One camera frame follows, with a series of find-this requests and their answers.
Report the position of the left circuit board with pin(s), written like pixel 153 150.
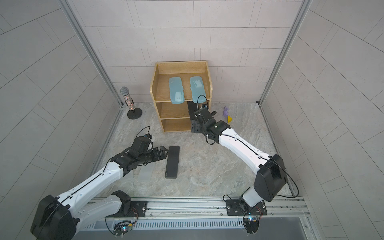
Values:
pixel 121 228

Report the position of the wooden three-tier shelf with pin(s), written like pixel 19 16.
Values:
pixel 175 118

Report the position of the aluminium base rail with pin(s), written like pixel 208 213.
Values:
pixel 183 213

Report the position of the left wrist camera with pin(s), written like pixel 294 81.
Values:
pixel 142 144

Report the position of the purple bunny figurine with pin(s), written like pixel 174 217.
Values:
pixel 226 112

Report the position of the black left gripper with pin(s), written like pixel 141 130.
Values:
pixel 163 152

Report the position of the toy microphone on stand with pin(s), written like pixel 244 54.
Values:
pixel 134 112

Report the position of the teal pencil case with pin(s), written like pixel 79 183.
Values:
pixel 176 90
pixel 198 90

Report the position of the metal corner profile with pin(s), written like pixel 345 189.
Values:
pixel 89 49
pixel 288 42

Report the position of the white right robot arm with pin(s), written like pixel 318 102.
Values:
pixel 270 171

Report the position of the metal corner profile right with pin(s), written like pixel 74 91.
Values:
pixel 288 42

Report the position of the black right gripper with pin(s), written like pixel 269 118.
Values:
pixel 197 124

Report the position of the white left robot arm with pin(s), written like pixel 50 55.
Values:
pixel 62 217

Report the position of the right circuit board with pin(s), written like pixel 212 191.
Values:
pixel 251 224

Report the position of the black pencil case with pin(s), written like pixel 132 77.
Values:
pixel 192 108
pixel 172 162

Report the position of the clear pencil case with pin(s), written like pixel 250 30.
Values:
pixel 146 172

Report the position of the circuit board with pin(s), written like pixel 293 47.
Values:
pixel 251 224
pixel 121 228

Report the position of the metal corner profile left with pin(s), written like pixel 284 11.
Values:
pixel 89 49

